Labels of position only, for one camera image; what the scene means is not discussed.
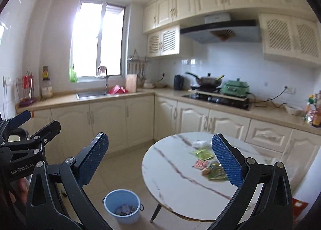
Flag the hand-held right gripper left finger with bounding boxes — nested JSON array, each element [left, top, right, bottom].
[[26, 132, 111, 230]]

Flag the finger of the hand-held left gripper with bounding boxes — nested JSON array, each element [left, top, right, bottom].
[[0, 120, 61, 156], [4, 110, 32, 130]]

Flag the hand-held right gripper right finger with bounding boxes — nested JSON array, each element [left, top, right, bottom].
[[208, 133, 294, 230]]

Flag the yellow green snack wrapper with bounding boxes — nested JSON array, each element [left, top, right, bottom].
[[207, 162, 230, 181]]

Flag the red white checked packet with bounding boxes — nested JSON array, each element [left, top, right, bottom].
[[193, 159, 213, 170]]

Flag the clear plastic wrapper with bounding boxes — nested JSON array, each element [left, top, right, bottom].
[[192, 140, 212, 148]]

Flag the dark brown snack wrapper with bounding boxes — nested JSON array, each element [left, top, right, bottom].
[[115, 204, 136, 215]]

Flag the blue plastic bucket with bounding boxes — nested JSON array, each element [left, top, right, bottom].
[[102, 189, 144, 225]]

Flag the person's left hand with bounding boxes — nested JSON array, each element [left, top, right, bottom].
[[10, 178, 29, 203]]

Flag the black round container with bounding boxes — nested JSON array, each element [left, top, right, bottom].
[[5, 128, 30, 145]]

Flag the glass jar with label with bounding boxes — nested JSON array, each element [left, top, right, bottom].
[[41, 80, 54, 99]]

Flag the steel kitchen sink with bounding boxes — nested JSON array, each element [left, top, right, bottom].
[[76, 91, 117, 100]]

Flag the round white marble table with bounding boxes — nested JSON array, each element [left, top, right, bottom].
[[142, 132, 274, 223]]

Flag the green dish soap bottle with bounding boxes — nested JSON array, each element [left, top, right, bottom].
[[69, 62, 78, 83]]

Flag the cream base cabinets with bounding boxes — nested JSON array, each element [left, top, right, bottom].
[[15, 92, 321, 190]]

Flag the black glass gas hob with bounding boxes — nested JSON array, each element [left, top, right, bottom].
[[182, 93, 251, 110]]

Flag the steel kitchen faucet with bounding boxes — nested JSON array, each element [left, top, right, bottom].
[[97, 70, 110, 95]]

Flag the green electric cooker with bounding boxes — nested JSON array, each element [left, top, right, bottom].
[[222, 78, 252, 96]]

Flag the black induction cooker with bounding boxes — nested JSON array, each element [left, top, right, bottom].
[[190, 84, 223, 92]]

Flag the black wok with lid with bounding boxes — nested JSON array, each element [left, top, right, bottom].
[[185, 72, 225, 87]]

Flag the white bowl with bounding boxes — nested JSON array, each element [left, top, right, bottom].
[[284, 105, 304, 116]]

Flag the wooden cutting board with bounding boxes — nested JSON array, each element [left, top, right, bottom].
[[125, 74, 138, 93]]

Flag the red paper bag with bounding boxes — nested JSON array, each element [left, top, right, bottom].
[[292, 197, 309, 220]]

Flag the sliding window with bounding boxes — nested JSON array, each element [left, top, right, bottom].
[[70, 0, 125, 82]]

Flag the black electric kettle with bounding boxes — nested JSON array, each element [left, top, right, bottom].
[[174, 75, 185, 90]]

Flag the group of condiment bottles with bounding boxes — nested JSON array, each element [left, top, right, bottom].
[[305, 90, 321, 128]]

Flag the hanging utensil rack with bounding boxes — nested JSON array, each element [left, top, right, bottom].
[[127, 50, 149, 75]]

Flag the black range hood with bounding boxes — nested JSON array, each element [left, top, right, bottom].
[[179, 13, 262, 44]]

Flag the cream lattice door cabinet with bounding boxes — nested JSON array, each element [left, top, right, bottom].
[[147, 25, 180, 57], [258, 13, 321, 66]]

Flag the wire rack with red utensils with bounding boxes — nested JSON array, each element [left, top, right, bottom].
[[15, 71, 36, 106]]

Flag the black power cable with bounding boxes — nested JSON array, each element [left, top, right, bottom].
[[249, 87, 287, 109]]

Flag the cream upper wall cabinets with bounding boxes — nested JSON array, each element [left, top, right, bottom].
[[142, 0, 319, 34]]

